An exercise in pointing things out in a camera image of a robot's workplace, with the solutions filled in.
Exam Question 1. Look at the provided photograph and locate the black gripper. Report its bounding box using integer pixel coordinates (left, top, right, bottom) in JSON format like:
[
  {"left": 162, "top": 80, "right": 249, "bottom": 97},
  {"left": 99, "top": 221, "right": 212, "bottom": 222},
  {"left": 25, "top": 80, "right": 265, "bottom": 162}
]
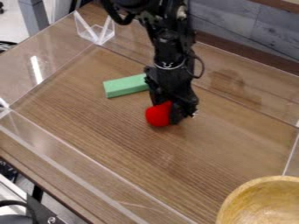
[{"left": 144, "top": 62, "right": 198, "bottom": 124}]

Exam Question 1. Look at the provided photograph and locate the red plush strawberry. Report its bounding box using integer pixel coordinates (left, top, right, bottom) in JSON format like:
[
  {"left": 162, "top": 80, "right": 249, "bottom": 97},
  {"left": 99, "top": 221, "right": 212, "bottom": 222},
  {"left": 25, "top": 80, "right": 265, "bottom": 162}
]
[{"left": 144, "top": 101, "right": 172, "bottom": 127}]

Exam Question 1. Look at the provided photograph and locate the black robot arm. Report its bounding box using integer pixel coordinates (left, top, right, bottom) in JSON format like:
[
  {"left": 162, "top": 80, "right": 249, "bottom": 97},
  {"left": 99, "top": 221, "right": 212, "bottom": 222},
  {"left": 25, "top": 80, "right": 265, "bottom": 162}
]
[{"left": 99, "top": 0, "right": 201, "bottom": 127}]

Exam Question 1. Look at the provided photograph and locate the green foam block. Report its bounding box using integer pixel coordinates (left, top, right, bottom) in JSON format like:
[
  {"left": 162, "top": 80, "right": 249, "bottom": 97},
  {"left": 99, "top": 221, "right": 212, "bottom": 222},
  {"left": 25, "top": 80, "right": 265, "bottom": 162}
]
[{"left": 102, "top": 73, "right": 148, "bottom": 98}]

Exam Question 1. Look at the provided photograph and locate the wooden bowl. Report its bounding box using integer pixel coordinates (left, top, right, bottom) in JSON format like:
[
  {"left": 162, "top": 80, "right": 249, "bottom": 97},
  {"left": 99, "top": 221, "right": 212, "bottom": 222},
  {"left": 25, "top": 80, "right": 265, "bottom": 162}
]
[{"left": 214, "top": 176, "right": 299, "bottom": 224}]

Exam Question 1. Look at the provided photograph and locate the clear acrylic tray enclosure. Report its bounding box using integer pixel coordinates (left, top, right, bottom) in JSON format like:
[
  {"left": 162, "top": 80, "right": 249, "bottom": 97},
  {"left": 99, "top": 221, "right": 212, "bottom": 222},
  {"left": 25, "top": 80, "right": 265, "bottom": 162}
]
[{"left": 0, "top": 6, "right": 299, "bottom": 224}]

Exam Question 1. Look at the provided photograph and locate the grey post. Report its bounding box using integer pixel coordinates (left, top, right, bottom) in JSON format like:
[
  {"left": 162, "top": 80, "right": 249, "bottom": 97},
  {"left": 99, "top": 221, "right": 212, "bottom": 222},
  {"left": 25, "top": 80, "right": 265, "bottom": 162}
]
[{"left": 17, "top": 0, "right": 49, "bottom": 36}]

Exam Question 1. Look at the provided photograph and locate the black metal bracket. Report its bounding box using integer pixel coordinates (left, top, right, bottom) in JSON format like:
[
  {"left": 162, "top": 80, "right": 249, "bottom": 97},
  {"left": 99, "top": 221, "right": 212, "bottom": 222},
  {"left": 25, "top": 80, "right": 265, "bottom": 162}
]
[{"left": 25, "top": 195, "right": 67, "bottom": 224}]

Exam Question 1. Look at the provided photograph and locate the black cable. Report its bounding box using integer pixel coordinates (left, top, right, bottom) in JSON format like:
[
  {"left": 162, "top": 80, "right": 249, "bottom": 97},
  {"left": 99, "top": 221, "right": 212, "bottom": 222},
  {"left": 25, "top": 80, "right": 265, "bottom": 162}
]
[{"left": 0, "top": 199, "right": 33, "bottom": 224}]

